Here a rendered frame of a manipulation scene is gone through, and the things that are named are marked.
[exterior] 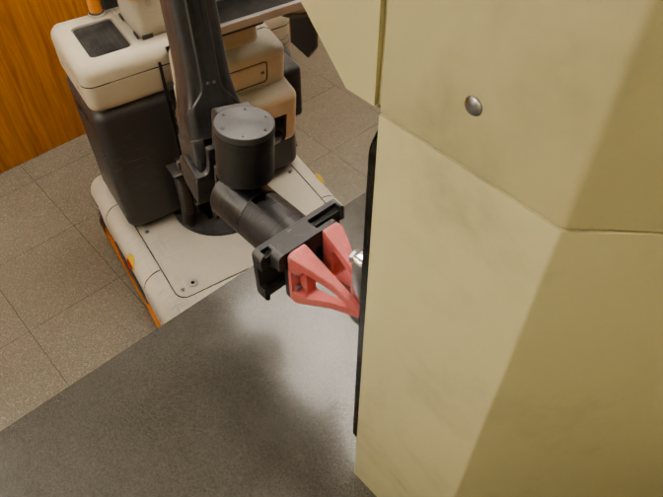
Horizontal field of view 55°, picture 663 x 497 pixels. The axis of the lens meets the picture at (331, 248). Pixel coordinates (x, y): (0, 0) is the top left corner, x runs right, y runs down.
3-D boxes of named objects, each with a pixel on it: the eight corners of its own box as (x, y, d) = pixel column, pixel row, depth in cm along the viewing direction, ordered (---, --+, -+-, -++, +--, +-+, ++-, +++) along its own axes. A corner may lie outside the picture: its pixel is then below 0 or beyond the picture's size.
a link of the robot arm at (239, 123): (253, 157, 75) (182, 175, 71) (252, 67, 67) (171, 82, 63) (298, 220, 67) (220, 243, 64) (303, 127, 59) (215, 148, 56)
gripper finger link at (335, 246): (396, 264, 56) (324, 208, 61) (334, 309, 53) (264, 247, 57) (391, 310, 61) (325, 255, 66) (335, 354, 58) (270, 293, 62)
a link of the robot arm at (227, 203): (249, 196, 71) (205, 217, 68) (248, 145, 66) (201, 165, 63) (288, 230, 68) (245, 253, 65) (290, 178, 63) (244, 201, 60)
